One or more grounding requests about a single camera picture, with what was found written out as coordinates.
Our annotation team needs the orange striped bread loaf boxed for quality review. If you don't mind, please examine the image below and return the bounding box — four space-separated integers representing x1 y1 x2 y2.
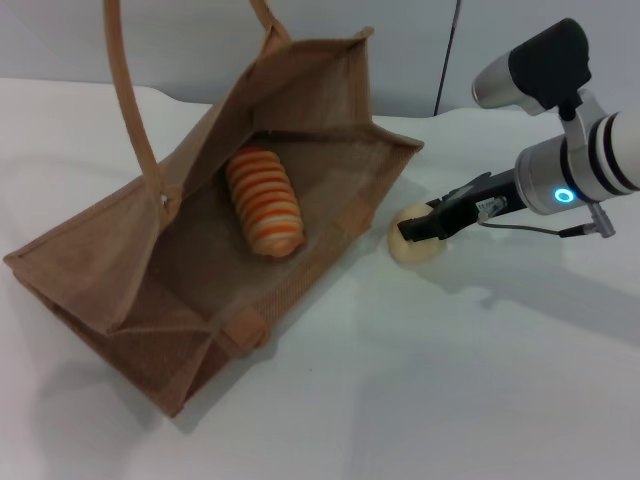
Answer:
224 146 307 259

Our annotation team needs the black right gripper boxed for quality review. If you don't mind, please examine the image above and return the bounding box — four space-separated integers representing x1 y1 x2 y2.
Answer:
397 168 527 245

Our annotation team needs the grey right arm cable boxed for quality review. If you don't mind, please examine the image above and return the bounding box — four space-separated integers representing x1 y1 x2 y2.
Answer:
476 198 617 240

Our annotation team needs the brown jute handbag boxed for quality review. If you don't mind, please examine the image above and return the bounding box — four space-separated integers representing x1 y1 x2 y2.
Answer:
2 0 426 419

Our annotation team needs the round pale egg yolk pastry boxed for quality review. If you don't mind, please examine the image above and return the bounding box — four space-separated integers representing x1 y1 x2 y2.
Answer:
388 201 449 265

